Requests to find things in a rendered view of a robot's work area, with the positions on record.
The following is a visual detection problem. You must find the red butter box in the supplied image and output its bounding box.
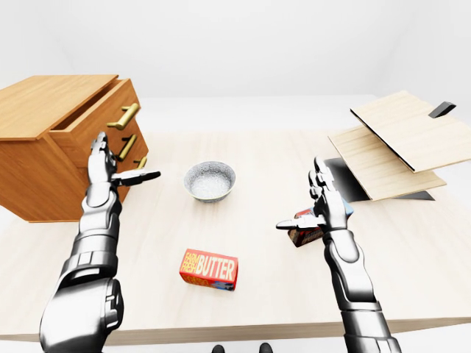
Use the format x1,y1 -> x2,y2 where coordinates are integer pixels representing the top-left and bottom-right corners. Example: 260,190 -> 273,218
179,248 -> 239,293

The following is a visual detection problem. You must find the open wooden drawer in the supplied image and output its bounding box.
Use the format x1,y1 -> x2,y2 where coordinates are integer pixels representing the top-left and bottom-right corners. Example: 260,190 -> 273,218
48,77 -> 144,169

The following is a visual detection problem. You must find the wooden cabinet with drawers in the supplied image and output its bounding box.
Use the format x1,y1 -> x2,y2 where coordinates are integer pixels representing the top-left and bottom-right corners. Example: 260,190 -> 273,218
0,74 -> 150,224

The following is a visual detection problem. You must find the red and blue food box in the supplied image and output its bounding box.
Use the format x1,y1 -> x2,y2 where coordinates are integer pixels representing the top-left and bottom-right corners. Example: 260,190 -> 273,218
287,197 -> 355,249

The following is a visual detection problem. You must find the small black block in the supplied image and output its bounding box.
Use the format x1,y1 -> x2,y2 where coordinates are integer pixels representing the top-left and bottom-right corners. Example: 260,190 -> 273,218
428,102 -> 458,120

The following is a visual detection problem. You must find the flat black plate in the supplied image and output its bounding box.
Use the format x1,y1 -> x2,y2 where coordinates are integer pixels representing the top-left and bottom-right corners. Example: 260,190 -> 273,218
325,157 -> 436,204

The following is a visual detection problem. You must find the pale wooden board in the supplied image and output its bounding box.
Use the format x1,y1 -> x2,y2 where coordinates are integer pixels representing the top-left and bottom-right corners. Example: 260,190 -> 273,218
349,90 -> 471,174
327,124 -> 447,202

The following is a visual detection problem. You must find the closed wooden drawer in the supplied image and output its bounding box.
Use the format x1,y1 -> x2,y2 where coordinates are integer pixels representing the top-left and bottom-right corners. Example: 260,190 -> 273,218
75,114 -> 149,185
116,147 -> 150,203

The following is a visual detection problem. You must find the long brass drawer handle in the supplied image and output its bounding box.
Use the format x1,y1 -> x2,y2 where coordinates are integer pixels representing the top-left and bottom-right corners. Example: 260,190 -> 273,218
106,102 -> 141,131

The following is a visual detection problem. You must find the grey patterned bowl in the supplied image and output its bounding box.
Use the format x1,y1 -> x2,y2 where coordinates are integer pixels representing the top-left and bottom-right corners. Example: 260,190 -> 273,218
183,160 -> 237,204

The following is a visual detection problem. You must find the silver robot left hand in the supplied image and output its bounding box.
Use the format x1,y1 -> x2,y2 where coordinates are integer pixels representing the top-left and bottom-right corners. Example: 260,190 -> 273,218
87,131 -> 162,189

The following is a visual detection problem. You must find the silver robot right hand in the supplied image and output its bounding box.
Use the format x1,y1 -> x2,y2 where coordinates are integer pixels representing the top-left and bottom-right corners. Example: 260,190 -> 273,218
275,156 -> 351,233

